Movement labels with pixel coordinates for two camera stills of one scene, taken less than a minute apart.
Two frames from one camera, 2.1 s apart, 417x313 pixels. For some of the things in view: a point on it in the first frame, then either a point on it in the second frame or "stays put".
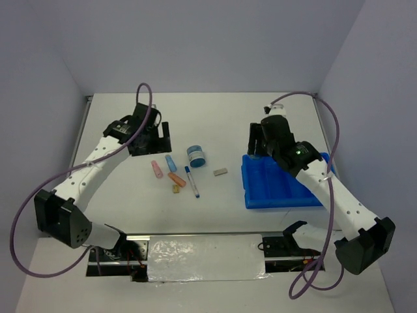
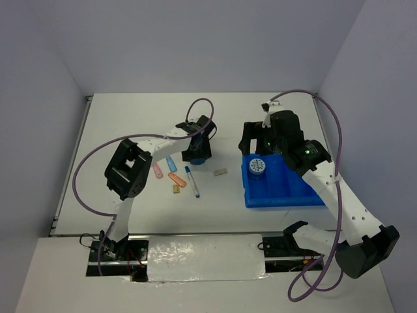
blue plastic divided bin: x=267 y=185 stays put
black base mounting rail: x=131 y=257 stays put
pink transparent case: x=158 y=171 stays put
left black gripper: x=161 y=145 -> x=204 y=152
